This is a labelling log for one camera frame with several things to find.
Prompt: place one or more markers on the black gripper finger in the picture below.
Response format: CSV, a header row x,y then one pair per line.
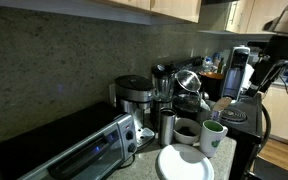
x,y
266,88
254,90

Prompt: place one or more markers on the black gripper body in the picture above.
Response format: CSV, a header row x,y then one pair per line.
x,y
264,71

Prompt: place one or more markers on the wooden slotted spatula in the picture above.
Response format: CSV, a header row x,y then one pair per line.
x,y
222,103

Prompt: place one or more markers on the dark bowl contents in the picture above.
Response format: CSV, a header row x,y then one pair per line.
x,y
185,131

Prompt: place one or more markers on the white bowl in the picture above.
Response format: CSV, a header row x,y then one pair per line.
x,y
187,140

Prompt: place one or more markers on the black electric stove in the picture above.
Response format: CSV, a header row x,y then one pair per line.
x,y
249,120

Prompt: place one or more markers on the wooden lower cabinets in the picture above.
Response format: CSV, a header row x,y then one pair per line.
x,y
284,113

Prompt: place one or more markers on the coil stove burner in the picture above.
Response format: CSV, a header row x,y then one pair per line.
x,y
234,115

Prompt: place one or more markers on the black pot orange rim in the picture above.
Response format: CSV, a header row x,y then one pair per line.
x,y
212,86

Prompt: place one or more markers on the perforated steel utensil holder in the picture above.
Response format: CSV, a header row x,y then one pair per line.
x,y
216,115

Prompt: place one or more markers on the steel ladle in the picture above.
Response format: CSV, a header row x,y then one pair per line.
x,y
205,96

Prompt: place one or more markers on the clear plastic bottle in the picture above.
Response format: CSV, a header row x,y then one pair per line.
x,y
208,64

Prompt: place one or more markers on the white mug green inside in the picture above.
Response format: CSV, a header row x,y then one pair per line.
x,y
212,141

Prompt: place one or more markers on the glass carafe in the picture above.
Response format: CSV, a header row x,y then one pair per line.
x,y
186,105

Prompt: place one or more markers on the black glass blender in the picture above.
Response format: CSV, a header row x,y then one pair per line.
x,y
162,86

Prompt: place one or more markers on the steel travel mug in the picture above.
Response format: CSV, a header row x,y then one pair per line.
x,y
167,128

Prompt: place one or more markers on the white plate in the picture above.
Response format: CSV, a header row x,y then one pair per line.
x,y
184,163

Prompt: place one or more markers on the wooden upper cabinet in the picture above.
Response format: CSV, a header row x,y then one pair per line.
x,y
170,8

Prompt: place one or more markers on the steel coffee maker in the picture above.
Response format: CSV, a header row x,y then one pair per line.
x,y
134,93

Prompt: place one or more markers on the silver black toaster oven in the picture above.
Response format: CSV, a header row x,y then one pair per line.
x,y
67,146

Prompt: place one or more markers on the light wooden wall cabinets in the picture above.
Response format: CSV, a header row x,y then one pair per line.
x,y
247,15

